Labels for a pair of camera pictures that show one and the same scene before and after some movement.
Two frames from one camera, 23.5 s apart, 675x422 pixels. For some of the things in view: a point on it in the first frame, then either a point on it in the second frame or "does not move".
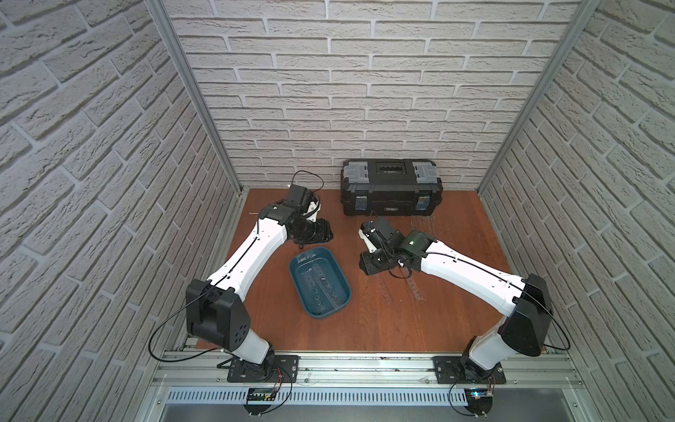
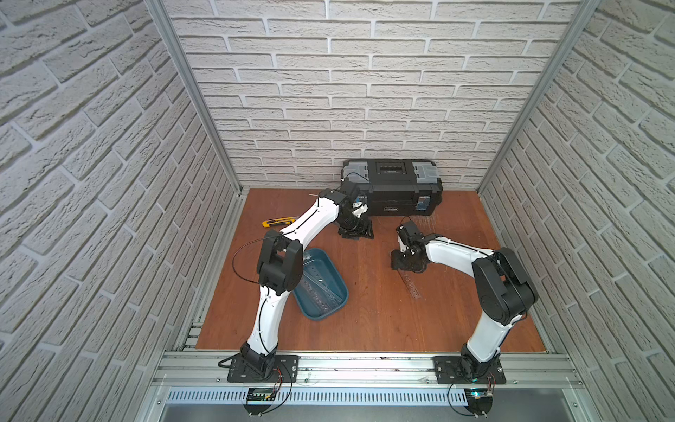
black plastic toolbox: x=390 y=187 does not move
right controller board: x=479 y=401 does not move
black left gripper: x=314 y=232 → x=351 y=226
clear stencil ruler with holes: x=417 y=294 does not move
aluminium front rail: x=208 y=370 does not move
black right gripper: x=365 y=265 → x=395 y=262
